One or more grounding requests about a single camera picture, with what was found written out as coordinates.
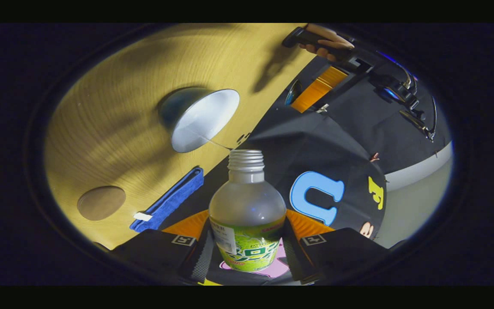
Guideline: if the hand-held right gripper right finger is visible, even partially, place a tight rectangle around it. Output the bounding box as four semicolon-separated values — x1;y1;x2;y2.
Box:
282;209;390;285

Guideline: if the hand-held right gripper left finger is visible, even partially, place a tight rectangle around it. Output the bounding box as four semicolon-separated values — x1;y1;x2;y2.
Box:
110;209;214;285

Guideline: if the round brown coaster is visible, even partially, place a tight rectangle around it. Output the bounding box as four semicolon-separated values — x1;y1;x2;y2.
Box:
77;185;127;221

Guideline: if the silver green-label water bottle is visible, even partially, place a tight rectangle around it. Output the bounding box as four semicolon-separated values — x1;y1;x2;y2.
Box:
209;149;287;273

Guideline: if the white teal teacup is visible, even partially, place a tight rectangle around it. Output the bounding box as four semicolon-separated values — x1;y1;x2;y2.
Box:
158;87;240;154

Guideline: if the black backdrop cloth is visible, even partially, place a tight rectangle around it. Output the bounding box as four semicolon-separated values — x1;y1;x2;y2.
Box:
161;56;451;286

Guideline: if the blue towel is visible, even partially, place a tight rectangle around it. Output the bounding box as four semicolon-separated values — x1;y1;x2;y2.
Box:
129;167;205;233

